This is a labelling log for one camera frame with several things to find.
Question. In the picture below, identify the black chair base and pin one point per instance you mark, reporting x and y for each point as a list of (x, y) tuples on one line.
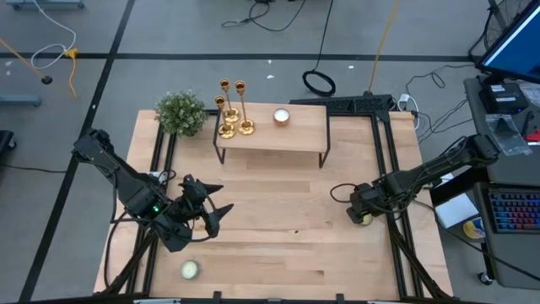
[(6, 141)]

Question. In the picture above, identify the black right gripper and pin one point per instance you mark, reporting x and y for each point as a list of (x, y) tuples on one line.
[(363, 198)]

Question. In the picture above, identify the backlit computer keyboard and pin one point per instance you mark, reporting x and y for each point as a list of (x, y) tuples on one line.
[(516, 211)]

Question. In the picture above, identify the orange line with black ball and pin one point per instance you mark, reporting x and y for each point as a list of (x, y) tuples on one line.
[(46, 79)]

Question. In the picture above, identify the green potted plant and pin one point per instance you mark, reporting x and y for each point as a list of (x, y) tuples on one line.
[(181, 112)]

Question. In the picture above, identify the grey cart base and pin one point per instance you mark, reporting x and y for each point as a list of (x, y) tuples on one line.
[(42, 4), (19, 100)]

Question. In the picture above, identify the gold candlestick holder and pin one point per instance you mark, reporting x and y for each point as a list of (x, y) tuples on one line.
[(226, 132), (246, 127), (231, 115)]

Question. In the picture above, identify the computer monitor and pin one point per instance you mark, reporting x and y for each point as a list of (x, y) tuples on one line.
[(516, 46)]

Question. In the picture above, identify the clear plastic bag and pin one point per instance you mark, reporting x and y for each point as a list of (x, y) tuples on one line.
[(508, 135)]

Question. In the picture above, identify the black floor fan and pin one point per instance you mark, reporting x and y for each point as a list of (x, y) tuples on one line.
[(495, 25)]

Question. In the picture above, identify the white box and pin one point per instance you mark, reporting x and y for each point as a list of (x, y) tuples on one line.
[(455, 211)]

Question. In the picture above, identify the red object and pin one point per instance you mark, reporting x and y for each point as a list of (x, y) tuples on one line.
[(535, 137)]

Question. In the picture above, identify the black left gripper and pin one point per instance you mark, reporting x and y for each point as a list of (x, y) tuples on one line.
[(190, 207)]

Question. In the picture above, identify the black aluminium table frame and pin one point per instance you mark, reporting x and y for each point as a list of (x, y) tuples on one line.
[(152, 262)]

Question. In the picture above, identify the white power adapter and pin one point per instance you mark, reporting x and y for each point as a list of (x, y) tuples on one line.
[(404, 100)]

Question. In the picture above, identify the black perforated metal plate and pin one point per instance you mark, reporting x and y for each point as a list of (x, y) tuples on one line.
[(337, 104)]

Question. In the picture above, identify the grey desk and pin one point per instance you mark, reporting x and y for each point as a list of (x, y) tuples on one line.
[(512, 177)]

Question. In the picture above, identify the black table clamp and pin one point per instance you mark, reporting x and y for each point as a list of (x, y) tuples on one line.
[(340, 298), (217, 297)]

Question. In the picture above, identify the silver arm base bracket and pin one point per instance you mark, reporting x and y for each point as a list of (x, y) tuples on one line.
[(158, 175)]

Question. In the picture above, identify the desk caster wheel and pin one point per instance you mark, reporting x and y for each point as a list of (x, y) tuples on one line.
[(485, 278)]

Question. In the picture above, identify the yellow candle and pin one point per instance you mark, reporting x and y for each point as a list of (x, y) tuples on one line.
[(367, 220)]

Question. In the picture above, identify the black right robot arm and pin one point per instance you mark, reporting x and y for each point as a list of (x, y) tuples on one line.
[(426, 173)]

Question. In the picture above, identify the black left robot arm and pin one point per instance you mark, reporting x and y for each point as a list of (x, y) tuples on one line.
[(126, 186)]

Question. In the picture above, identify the black mini computer box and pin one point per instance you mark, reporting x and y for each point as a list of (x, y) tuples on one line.
[(502, 99)]

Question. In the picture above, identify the wooden shelf with black legs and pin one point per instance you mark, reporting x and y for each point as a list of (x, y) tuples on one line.
[(295, 135)]

